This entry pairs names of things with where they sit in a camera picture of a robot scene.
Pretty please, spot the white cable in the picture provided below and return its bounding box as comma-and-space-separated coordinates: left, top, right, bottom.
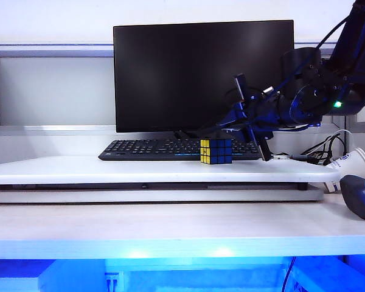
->
321, 128, 354, 167

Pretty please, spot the black computer monitor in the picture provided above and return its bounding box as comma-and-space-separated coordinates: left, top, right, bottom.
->
113, 19, 296, 141

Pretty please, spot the grey cable adapter plug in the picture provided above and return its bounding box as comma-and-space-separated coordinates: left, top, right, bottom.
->
271, 153, 315, 162

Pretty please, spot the grey partition panel frame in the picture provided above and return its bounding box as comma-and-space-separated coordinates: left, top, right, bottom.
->
0, 41, 115, 165

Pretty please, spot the blue cable under table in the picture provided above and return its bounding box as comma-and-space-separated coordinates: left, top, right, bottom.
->
283, 256, 297, 292

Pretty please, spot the Rubik's cube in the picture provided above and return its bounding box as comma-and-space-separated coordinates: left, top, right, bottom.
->
200, 138, 234, 166

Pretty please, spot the white desk riser platform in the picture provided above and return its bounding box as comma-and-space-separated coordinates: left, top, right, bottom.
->
0, 155, 342, 204

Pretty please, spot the grey blue computer mouse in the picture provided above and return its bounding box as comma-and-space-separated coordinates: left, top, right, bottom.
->
339, 174, 365, 222

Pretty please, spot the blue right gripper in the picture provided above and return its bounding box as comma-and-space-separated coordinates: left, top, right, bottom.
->
200, 90, 293, 135

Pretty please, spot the black computer keyboard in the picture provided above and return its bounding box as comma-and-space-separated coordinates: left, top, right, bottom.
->
97, 138, 263, 162

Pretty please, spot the white paper cup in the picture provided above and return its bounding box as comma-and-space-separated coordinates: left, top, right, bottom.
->
323, 147, 365, 193

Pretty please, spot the black cable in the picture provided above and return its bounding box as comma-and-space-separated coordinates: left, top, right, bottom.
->
300, 133, 346, 165

